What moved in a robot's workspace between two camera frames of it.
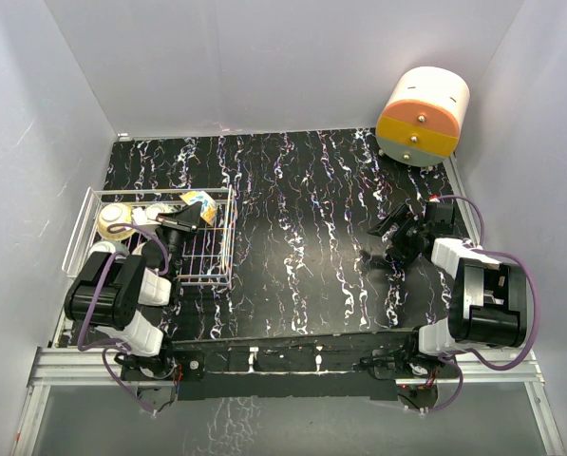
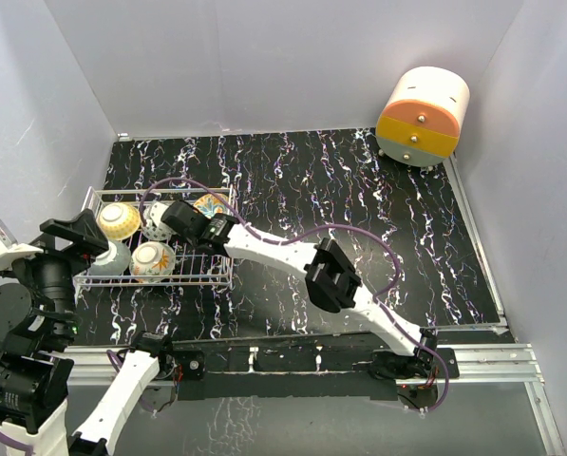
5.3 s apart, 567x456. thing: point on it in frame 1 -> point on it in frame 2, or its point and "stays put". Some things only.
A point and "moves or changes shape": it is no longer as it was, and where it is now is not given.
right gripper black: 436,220 -> 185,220
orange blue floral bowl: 208,208 moves or changes shape
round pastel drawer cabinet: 421,122 stays put
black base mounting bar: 277,371 stays put
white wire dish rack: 190,231 stays put
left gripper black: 187,219 -> 85,235
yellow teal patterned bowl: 114,213 stays put
